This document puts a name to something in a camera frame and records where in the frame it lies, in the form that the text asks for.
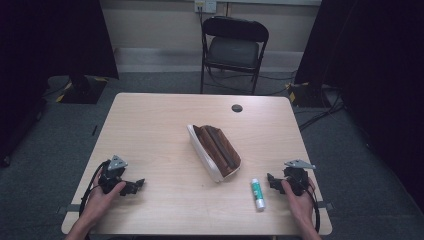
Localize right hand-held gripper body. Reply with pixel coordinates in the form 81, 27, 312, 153
282, 158, 317, 197

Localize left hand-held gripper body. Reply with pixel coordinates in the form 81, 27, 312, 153
97, 154, 129, 196

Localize person's right hand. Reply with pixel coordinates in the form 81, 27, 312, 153
280, 176, 318, 233

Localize person's left hand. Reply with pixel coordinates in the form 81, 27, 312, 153
79, 166, 128, 228

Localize white and green glue stick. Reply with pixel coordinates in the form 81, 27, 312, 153
250, 177, 267, 213

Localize black stand base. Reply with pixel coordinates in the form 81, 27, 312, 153
55, 74, 110, 105
286, 81, 334, 109

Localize black folding chair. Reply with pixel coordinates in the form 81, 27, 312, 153
199, 15, 270, 96

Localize dark curtain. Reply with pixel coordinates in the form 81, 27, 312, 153
0, 0, 120, 168
293, 0, 424, 214

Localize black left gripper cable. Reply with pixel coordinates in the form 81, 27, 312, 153
78, 159, 112, 218

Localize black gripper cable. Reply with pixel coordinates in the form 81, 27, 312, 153
78, 159, 112, 218
305, 181, 322, 234

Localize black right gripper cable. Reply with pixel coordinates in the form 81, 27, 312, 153
305, 181, 322, 234

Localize grey table edge bracket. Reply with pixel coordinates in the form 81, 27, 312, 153
317, 200, 335, 212
57, 203, 82, 216

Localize black floor cables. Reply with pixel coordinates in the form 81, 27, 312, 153
203, 68, 346, 132

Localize white wall socket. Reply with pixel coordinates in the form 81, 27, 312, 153
193, 0, 218, 15

